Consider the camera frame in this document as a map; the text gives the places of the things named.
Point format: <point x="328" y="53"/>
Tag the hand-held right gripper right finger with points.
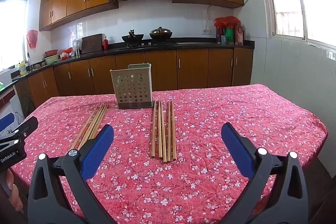
<point x="237" y="150"/>

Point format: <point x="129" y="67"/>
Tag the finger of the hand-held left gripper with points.
<point x="6" y="121"/>

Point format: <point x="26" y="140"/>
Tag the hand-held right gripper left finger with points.
<point x="99" y="150"/>

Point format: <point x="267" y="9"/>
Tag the beige perforated utensil holder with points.
<point x="132" y="90"/>

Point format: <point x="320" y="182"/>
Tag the person's left hand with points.
<point x="13" y="187"/>

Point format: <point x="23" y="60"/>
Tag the red floral tablecloth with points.
<point x="199" y="129"/>

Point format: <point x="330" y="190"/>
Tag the yellow detergent bottle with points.
<point x="22" y="68"/>

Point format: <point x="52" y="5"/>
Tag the metal faucet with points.
<point x="30" y="61"/>

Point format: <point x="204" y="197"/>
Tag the green basin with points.
<point x="51" y="59"/>

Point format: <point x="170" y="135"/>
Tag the red basin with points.
<point x="51" y="52"/>

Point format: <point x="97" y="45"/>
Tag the red plastic bag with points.
<point x="32" y="39"/>

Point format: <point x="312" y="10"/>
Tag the small window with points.
<point x="13" y="35"/>

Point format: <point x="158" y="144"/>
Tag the red and white packet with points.
<point x="67" y="53"/>

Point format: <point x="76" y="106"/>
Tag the clear glass jar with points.
<point x="77" y="48"/>

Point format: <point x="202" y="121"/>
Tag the wooden base cabinets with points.
<point x="162" y="69"/>

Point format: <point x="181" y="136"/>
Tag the dark wooden cutting board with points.
<point x="92" y="43"/>

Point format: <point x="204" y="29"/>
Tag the red bottle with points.
<point x="105" y="43"/>

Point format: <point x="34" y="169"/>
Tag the teal box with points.
<point x="224" y="39"/>

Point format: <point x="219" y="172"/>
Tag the black kitchen countertop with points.
<point x="199" y="43"/>

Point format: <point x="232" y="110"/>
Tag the red box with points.
<point x="239" y="35"/>

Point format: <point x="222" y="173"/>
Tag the black gas stove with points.
<point x="147" y="45"/>

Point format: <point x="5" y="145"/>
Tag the dark bottle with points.
<point x="219" y="35"/>

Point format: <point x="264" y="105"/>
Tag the black wok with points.
<point x="132" y="37"/>

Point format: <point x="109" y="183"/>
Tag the red and green containers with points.
<point x="227" y="22"/>

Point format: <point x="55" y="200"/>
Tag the dark wok with lid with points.
<point x="160" y="33"/>

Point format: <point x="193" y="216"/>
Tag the white wall socket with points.
<point x="207" y="31"/>

